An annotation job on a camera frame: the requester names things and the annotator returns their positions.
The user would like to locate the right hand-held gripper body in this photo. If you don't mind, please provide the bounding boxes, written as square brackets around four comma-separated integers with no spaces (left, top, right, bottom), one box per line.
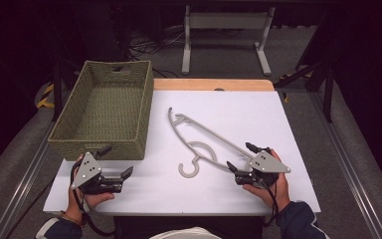
[234,149,292,189]

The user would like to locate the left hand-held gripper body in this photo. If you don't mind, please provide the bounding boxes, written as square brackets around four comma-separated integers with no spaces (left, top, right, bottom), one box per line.
[71,151,124,196]

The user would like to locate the grey plastic clothes hanger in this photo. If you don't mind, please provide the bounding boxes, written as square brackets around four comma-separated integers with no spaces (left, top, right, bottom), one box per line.
[167,107,264,179]

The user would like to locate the green woven basket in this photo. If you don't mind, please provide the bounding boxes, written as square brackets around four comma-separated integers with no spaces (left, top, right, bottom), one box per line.
[48,60,155,162]

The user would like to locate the person's right hand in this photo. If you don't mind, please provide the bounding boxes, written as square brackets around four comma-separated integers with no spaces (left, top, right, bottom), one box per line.
[242,148,292,214]

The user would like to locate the person's left hand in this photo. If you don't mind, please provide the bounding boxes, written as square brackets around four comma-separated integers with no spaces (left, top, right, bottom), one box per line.
[66,154,115,219]

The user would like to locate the white table board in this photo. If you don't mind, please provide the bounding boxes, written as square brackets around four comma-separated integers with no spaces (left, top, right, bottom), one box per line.
[43,90,322,217]

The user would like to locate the yellow black floor tape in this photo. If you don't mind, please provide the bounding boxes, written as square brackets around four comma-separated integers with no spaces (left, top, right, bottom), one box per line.
[35,83,56,110]

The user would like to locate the person's torso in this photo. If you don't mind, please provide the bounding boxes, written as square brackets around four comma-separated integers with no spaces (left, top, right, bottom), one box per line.
[112,215,267,239]

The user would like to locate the black metal stand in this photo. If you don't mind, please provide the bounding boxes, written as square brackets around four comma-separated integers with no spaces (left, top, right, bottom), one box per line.
[273,59,334,124]

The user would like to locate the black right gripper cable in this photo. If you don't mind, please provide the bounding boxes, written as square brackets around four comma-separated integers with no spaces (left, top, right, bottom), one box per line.
[260,178,281,229]

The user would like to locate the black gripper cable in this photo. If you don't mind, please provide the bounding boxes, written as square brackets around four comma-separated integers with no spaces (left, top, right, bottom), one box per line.
[70,158,117,238]
[260,178,281,229]

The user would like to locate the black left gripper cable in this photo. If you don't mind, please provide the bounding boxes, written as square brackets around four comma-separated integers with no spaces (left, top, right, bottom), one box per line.
[70,158,117,238]

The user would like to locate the black floor cables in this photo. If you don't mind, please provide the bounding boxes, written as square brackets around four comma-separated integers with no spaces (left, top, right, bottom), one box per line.
[124,29,187,80]

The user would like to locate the white metal stand frame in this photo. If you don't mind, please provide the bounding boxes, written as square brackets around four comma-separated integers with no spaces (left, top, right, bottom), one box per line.
[181,5,277,77]

